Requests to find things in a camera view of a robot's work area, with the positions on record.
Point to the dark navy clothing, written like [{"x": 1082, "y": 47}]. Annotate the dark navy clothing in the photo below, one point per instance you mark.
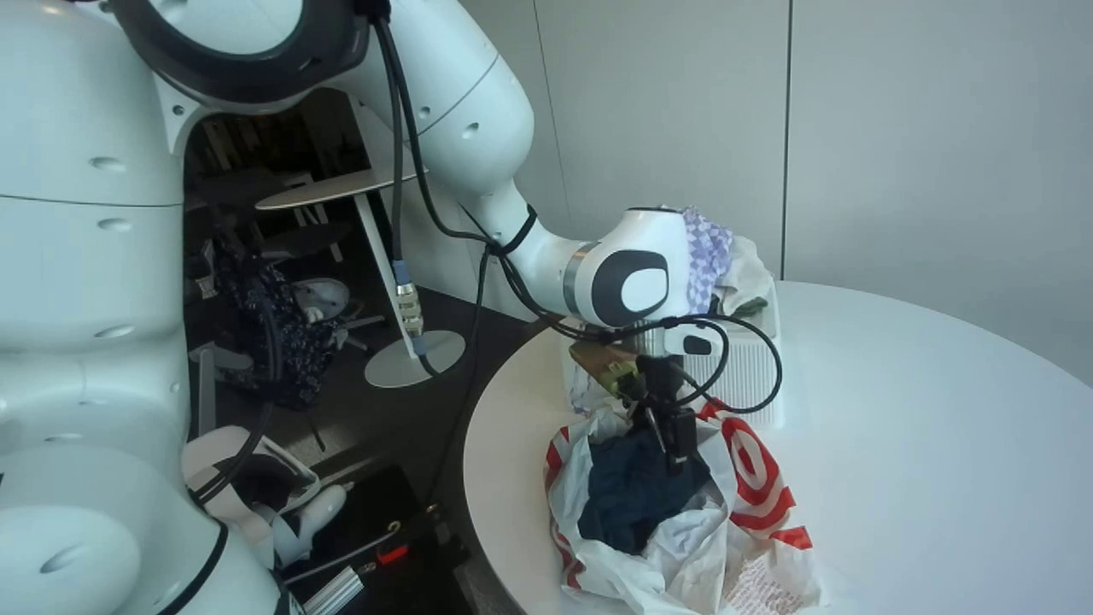
[{"x": 634, "y": 485}]

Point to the red white plastic bag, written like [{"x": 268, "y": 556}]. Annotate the red white plastic bag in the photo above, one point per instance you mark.
[{"x": 730, "y": 552}]

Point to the blue white checkered cloth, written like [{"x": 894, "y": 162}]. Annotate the blue white checkered cloth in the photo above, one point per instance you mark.
[{"x": 708, "y": 259}]

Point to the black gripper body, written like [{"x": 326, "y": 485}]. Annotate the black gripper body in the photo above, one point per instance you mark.
[{"x": 662, "y": 410}]

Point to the white grey cloth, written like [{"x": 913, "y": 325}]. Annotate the white grey cloth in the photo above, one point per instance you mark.
[{"x": 746, "y": 288}]

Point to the white round side stand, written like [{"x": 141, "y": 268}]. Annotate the white round side stand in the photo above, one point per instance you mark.
[{"x": 422, "y": 352}]

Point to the red handled tool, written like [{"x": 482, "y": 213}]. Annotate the red handled tool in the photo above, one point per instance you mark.
[{"x": 355, "y": 563}]

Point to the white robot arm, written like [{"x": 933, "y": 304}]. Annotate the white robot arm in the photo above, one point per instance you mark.
[{"x": 102, "y": 115}]

